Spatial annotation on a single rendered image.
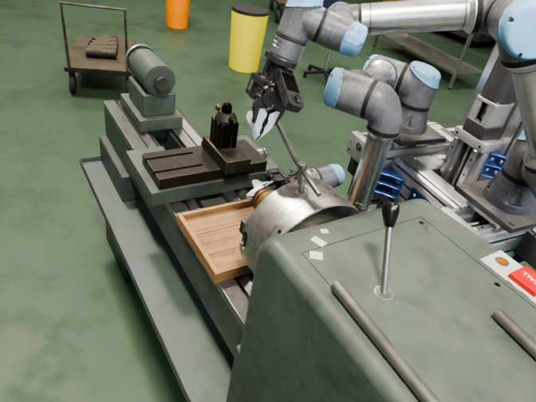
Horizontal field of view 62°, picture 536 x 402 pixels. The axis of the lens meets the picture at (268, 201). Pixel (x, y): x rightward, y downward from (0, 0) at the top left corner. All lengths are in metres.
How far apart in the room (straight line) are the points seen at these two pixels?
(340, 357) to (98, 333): 1.68
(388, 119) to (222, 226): 0.63
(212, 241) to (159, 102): 0.83
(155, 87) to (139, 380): 1.27
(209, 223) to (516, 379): 1.00
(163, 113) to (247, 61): 3.39
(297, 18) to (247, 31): 4.23
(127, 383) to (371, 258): 1.48
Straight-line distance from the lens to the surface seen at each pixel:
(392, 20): 1.20
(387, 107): 1.30
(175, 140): 2.06
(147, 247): 1.92
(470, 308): 0.92
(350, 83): 1.32
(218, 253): 1.39
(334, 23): 1.07
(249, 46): 5.34
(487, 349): 0.87
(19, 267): 2.71
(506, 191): 1.46
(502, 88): 1.60
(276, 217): 1.06
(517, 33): 1.10
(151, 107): 2.05
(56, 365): 2.26
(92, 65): 4.45
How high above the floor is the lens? 1.83
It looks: 35 degrees down
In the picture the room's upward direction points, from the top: 11 degrees clockwise
